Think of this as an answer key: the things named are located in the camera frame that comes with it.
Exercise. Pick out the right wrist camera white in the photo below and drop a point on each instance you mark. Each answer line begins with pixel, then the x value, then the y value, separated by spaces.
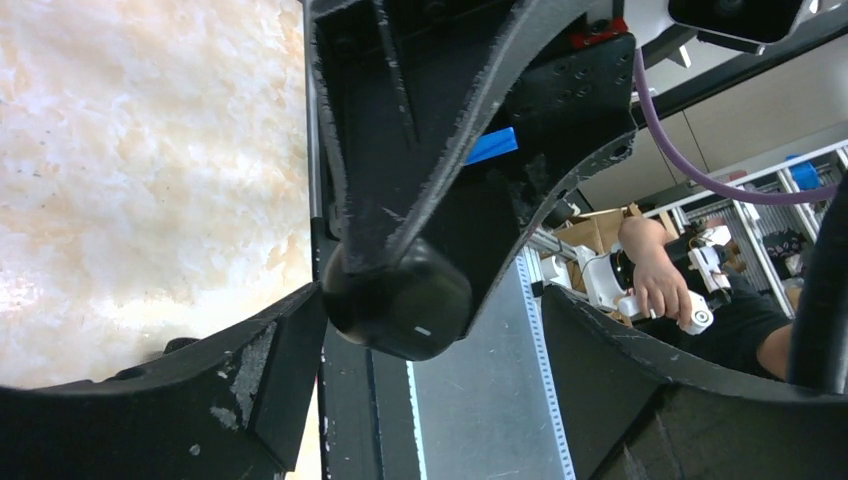
pixel 662 27

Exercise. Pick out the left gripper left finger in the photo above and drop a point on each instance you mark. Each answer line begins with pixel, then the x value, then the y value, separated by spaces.
pixel 231 406

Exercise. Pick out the white teleoperation handle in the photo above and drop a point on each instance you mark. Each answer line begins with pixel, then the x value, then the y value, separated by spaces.
pixel 698 254

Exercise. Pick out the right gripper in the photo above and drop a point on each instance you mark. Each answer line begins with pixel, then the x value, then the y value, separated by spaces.
pixel 405 88

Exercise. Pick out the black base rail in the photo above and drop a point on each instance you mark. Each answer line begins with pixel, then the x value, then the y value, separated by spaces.
pixel 366 414

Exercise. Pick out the cardboard box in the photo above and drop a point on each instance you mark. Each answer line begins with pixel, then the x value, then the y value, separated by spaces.
pixel 598 231

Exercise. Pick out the operator forearm and hand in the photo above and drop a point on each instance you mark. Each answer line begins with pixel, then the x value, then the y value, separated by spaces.
pixel 658 286

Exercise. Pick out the black earbud charging case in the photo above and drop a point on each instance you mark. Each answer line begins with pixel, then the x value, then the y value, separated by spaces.
pixel 413 310

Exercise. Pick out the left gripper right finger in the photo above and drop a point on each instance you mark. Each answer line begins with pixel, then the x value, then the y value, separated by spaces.
pixel 637 408

